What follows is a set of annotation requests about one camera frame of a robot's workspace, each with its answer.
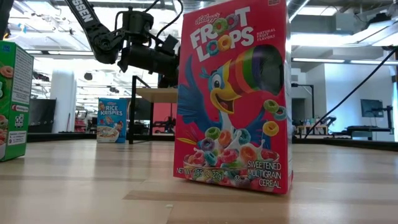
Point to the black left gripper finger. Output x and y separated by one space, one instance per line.
169 82

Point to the red Froot Loops cereal box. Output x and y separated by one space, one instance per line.
233 93

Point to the blue Rice Krispies cereal box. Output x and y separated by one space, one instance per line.
112 121

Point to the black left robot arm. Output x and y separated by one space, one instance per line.
84 15

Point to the black background robot arm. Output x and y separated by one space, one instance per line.
164 126

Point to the wooden shelf with black legs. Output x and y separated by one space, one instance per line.
155 95

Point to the green Apple Jacks cereal box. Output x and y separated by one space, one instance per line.
15 93

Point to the black screen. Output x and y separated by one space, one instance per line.
143 109
42 115

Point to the long ceiling light strip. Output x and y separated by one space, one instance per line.
56 53
317 60

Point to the white round column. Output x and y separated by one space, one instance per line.
62 102

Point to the black bent pole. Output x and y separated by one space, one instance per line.
303 84

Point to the grey ceiling air unit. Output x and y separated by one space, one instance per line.
317 24

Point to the black desk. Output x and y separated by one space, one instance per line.
360 129

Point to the computer monitor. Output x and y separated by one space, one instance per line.
372 108

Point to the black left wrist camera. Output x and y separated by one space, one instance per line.
170 45

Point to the red wall panel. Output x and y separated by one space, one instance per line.
164 112

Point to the silver ventilation duct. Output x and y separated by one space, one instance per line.
297 6

